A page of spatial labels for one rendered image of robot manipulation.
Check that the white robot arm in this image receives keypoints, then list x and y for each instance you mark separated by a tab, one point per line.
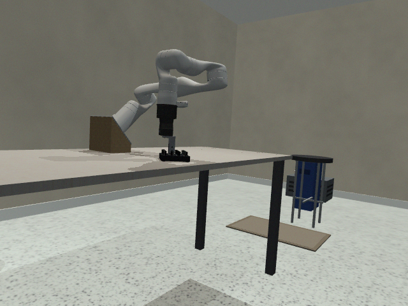
166	60

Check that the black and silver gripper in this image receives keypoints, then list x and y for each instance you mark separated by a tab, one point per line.
167	105

